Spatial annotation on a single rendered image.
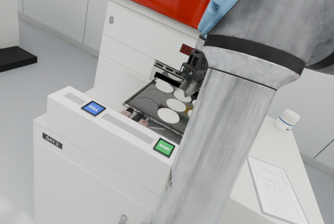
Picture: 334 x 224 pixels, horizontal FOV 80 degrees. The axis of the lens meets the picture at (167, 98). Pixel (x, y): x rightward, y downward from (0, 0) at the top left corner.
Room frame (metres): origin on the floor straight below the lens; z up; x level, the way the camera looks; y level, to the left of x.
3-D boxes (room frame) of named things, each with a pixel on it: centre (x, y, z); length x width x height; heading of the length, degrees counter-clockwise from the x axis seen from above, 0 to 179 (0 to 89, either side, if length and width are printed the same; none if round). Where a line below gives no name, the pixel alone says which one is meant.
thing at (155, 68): (1.03, -0.07, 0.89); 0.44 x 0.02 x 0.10; 80
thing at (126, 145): (0.48, 0.08, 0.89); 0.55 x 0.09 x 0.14; 80
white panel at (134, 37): (1.08, 0.10, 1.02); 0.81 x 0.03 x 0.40; 80
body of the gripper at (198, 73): (0.75, -0.06, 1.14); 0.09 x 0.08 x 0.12; 146
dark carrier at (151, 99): (0.82, -0.05, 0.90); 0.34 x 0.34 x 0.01; 80
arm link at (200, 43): (0.75, -0.06, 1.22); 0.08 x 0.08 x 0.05
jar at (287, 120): (0.87, -0.56, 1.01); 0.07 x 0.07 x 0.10
